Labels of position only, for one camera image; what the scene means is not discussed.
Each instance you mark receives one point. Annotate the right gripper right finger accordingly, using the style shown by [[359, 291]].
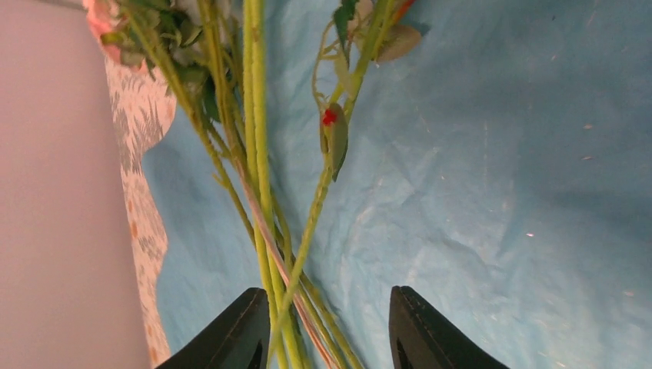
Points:
[[422, 337]]

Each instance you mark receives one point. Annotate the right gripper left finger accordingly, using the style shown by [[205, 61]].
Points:
[[237, 338]]

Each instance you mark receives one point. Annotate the blue wrapping paper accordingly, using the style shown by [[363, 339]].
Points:
[[502, 169]]

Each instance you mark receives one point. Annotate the artificial flower bouquet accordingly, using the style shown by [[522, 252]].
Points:
[[212, 60]]

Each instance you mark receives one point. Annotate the pink rose stem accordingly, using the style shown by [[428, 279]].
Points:
[[359, 33]]

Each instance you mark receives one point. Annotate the floral patterned table mat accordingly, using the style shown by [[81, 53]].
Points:
[[142, 113]]

